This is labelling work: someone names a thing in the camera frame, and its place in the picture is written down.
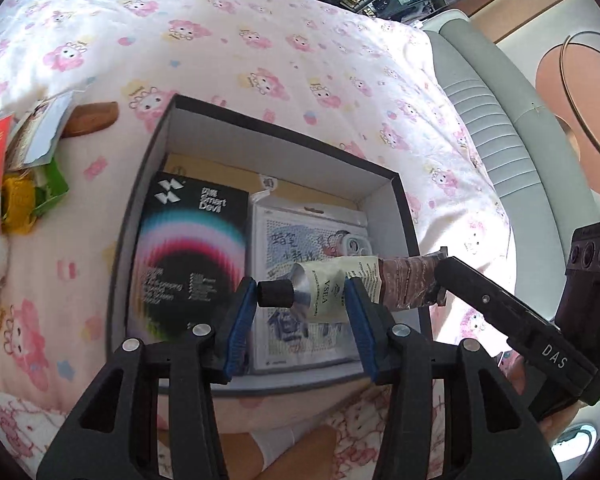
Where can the brown wooden comb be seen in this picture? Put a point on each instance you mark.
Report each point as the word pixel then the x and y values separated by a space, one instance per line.
pixel 92 117

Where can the round wall mirror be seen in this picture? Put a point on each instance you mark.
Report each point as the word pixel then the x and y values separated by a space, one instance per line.
pixel 555 75

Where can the white photo paper packet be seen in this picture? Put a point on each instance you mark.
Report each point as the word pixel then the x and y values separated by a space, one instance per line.
pixel 42 120

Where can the clear cartoon print packet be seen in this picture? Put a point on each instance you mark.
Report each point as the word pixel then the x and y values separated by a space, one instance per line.
pixel 290 240

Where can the pink printed blanket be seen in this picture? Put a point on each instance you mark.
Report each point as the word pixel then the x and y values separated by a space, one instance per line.
pixel 280 35

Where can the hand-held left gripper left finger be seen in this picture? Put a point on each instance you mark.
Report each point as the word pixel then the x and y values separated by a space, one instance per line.
pixel 240 330

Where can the person's leg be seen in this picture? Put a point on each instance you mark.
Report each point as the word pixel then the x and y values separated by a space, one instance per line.
pixel 305 445

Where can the yellow packet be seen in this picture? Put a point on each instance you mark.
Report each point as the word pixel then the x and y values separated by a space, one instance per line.
pixel 17 205

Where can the black rainbow print packet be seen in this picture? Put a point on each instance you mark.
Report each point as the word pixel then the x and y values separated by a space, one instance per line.
pixel 190 240

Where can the green packet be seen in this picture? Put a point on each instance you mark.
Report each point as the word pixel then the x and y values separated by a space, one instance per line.
pixel 52 185

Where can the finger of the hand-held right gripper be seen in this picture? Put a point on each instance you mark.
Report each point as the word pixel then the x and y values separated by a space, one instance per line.
pixel 520 320

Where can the black cardboard box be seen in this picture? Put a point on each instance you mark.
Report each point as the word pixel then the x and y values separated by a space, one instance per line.
pixel 280 150

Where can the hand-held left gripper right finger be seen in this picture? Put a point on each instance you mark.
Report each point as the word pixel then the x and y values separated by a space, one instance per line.
pixel 362 330

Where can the cream hand cream tube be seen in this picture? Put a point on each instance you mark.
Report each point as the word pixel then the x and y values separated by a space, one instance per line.
pixel 330 285

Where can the person's right hand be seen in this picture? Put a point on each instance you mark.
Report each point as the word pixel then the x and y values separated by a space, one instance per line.
pixel 515 375

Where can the grey padded headboard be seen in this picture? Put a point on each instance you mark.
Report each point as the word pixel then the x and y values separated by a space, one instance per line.
pixel 485 125

